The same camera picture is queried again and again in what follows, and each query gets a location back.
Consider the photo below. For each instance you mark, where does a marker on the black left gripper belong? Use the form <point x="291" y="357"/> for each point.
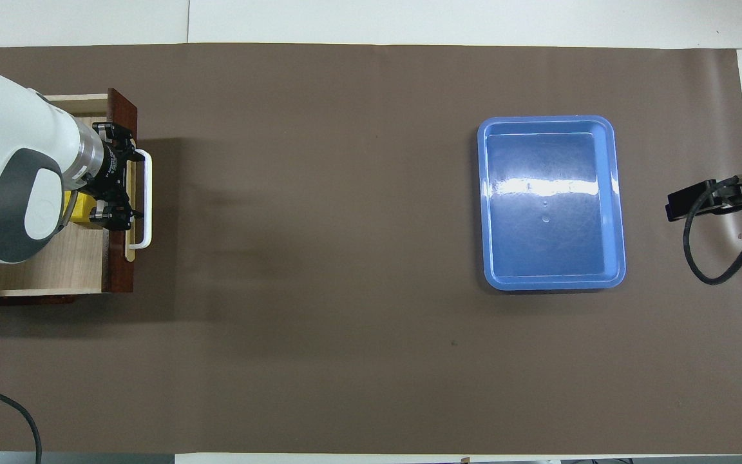
<point x="113" y="171"/>

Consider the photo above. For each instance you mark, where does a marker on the yellow cube block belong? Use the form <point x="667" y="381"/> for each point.
<point x="84" y="211"/>

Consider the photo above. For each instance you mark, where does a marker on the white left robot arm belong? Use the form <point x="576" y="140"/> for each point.
<point x="4" y="129"/>

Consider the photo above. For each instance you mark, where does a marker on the blue plastic tray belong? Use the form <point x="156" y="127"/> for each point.
<point x="551" y="245"/>

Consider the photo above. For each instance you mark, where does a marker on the brown table mat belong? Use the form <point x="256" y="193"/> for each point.
<point x="345" y="258"/>

